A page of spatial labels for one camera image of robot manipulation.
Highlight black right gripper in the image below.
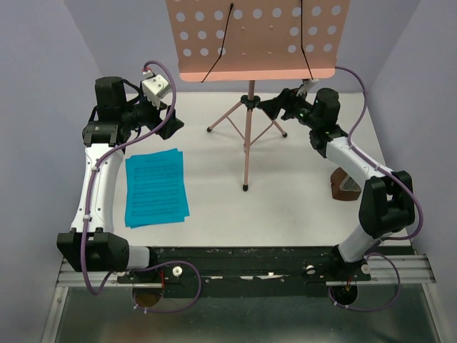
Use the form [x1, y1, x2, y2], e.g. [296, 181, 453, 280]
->
[257, 85, 319, 130]

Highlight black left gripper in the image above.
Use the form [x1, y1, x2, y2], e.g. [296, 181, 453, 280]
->
[121, 89, 185, 139]

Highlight blue sheet music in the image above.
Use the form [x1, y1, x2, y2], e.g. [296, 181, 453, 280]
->
[124, 148, 191, 229]
[124, 148, 190, 229]

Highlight pink music stand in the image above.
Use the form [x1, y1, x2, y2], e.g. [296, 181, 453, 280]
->
[165, 0, 352, 192]

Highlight brown wooden metronome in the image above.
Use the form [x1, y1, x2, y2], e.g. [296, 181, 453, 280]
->
[330, 167, 361, 202]

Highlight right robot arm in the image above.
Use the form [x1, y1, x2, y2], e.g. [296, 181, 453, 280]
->
[258, 88, 416, 280]

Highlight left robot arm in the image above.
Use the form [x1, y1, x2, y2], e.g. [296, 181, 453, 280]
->
[56, 72, 184, 282]

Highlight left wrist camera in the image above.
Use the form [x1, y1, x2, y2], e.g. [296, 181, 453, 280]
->
[141, 69, 171, 109]

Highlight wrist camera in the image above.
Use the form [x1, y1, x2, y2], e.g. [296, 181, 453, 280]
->
[296, 79, 319, 97]
[141, 69, 171, 109]

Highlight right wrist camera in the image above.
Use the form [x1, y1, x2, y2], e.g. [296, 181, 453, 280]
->
[296, 79, 319, 97]

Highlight black mounting rail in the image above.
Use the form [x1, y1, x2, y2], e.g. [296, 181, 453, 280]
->
[117, 247, 370, 298]

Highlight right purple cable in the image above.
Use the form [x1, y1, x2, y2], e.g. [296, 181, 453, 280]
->
[328, 65, 425, 311]

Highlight aluminium frame rail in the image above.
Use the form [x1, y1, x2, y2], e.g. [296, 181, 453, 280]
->
[324, 253, 437, 287]

